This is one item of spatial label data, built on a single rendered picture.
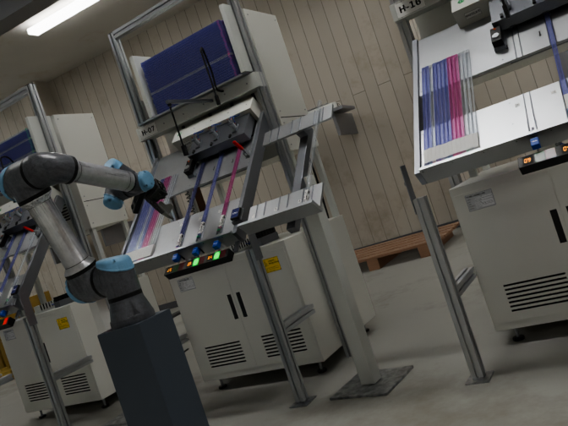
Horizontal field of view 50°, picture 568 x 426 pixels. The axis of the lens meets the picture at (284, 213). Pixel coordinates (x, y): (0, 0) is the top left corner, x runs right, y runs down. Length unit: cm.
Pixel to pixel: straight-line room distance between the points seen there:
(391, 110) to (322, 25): 115
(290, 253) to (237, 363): 63
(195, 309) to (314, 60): 414
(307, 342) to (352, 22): 441
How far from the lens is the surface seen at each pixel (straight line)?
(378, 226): 653
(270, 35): 321
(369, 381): 243
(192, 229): 263
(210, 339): 303
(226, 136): 282
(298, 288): 269
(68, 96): 838
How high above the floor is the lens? 76
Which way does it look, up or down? 1 degrees down
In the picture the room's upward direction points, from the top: 19 degrees counter-clockwise
